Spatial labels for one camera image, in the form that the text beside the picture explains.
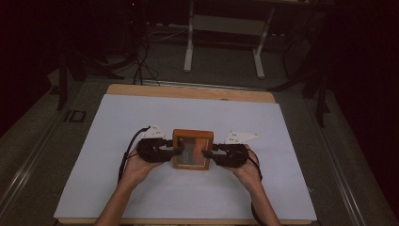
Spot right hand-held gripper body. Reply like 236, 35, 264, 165
215, 130, 260, 169

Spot metal floor rail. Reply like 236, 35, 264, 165
141, 78, 268, 92

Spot person's left hand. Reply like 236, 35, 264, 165
120, 144, 165, 190

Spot black metal stand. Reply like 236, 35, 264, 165
56, 37, 126, 111
266, 8, 333, 129

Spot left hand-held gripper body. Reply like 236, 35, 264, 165
136, 124, 174, 164

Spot white metal desk frame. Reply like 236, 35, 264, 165
183, 0, 278, 80

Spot black floor cables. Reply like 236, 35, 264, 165
132, 29, 162, 87

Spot white table sheet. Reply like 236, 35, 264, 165
53, 93, 318, 222

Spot black floor socket plate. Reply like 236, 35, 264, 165
63, 109, 88, 123

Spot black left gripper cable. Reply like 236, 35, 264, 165
117, 125, 152, 185

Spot person's right hand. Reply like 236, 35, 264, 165
225, 144, 263, 190

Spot wooden picture frame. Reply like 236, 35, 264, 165
171, 128, 215, 171

